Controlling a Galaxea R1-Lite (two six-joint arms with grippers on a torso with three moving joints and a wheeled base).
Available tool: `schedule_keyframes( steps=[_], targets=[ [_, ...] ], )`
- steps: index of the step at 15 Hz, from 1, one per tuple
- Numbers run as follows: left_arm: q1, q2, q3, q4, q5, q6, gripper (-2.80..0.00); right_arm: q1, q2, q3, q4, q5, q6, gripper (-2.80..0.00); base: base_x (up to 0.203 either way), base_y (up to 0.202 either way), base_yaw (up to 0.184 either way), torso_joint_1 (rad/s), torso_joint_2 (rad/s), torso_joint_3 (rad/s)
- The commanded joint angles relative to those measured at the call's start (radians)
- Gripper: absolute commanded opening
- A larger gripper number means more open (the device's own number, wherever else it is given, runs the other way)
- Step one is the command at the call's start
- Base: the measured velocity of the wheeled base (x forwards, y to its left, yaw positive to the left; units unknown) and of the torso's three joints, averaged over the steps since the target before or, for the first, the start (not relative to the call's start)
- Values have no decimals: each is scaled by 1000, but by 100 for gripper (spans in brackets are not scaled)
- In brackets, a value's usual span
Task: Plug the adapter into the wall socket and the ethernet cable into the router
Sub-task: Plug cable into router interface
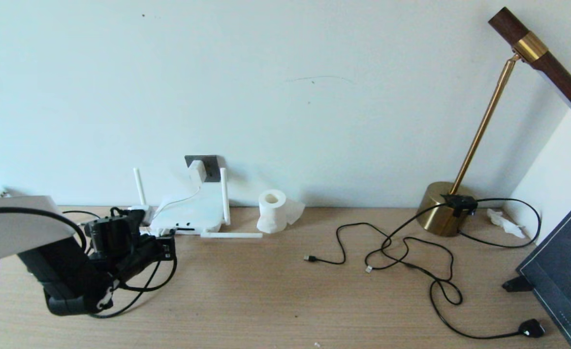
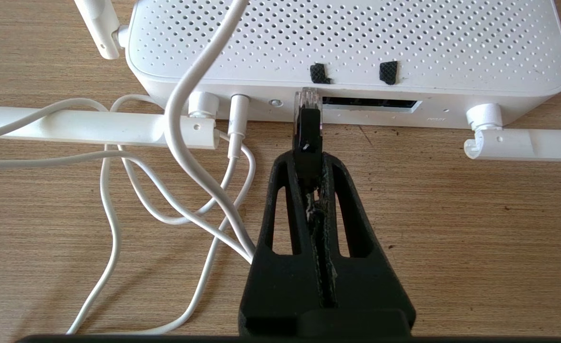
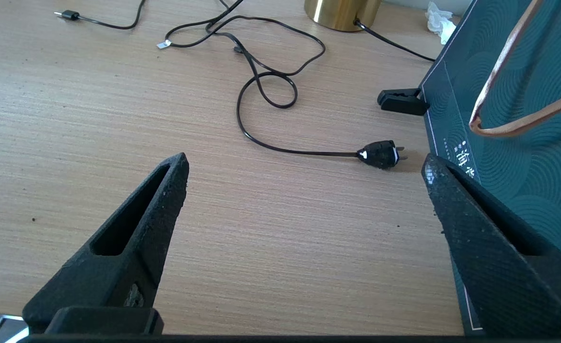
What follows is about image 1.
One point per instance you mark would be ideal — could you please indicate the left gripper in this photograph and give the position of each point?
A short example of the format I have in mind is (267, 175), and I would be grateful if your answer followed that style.
(140, 254)

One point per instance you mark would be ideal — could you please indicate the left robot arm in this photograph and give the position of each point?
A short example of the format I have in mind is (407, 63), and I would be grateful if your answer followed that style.
(23, 237)

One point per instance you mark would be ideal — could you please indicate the white router with antennas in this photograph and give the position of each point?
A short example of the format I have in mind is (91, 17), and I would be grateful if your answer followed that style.
(193, 215)

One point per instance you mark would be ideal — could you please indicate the white toilet paper roll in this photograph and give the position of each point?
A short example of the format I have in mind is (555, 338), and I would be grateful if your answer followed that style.
(272, 213)

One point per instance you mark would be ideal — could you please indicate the brass desk lamp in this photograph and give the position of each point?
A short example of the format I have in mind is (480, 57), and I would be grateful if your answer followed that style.
(440, 213)

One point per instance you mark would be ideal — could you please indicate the crumpled white tissue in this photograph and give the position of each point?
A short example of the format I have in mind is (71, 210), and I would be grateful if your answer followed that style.
(506, 223)

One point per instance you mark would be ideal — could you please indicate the black plastic clip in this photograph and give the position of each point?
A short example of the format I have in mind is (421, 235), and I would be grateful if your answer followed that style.
(517, 284)

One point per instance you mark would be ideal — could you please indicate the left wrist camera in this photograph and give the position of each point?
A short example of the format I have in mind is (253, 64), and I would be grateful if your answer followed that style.
(142, 213)

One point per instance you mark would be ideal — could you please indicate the grey wall socket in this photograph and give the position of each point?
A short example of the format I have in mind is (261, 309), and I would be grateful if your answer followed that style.
(213, 167)

